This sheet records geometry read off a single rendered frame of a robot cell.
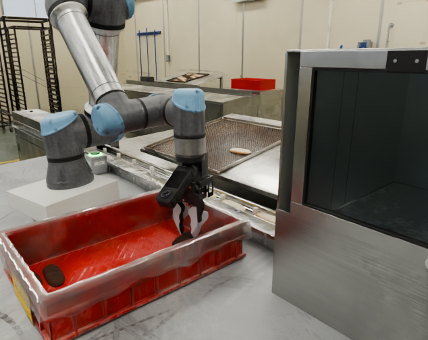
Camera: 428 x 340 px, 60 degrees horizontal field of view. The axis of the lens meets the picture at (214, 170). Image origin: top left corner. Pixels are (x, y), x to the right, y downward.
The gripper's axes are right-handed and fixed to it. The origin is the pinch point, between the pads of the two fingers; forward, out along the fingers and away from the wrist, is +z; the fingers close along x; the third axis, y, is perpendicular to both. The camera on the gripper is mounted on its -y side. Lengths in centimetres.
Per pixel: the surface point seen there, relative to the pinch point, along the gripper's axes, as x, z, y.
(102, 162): 68, 0, 32
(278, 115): 149, 31, 398
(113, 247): 15.4, 4.2, -10.4
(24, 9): 676, -131, 379
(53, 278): 14.7, 3.3, -27.9
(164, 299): -8.8, 4.7, -19.1
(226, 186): 16.3, 4.4, 46.2
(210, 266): -11.3, 2.8, -6.0
